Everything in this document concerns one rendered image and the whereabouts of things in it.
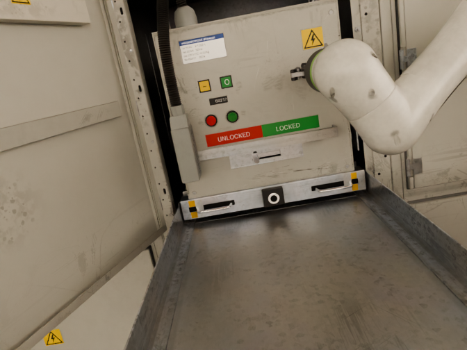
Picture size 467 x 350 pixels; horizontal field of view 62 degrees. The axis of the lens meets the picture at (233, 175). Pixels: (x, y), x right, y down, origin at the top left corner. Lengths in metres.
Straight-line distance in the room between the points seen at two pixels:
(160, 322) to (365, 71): 0.57
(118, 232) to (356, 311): 0.62
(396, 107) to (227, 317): 0.47
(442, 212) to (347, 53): 0.74
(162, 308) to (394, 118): 0.55
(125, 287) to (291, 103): 0.75
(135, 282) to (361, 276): 0.72
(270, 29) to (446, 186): 0.68
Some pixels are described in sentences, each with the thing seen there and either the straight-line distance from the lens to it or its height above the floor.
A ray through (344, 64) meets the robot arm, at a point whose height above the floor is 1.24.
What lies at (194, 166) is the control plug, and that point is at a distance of 1.01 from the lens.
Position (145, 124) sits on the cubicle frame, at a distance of 1.13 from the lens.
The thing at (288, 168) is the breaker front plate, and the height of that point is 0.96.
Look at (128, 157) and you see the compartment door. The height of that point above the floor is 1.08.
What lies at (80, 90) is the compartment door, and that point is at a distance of 1.01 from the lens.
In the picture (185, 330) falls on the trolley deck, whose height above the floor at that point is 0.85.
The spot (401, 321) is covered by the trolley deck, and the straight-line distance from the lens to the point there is 0.70.
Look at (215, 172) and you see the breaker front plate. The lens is 1.13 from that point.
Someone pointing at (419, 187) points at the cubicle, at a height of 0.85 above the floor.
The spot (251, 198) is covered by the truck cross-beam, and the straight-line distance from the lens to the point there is 1.14.
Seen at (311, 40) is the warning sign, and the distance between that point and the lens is 1.11.
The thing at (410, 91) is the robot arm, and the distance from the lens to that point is 0.76.
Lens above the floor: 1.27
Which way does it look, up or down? 15 degrees down
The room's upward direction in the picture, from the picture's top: 11 degrees counter-clockwise
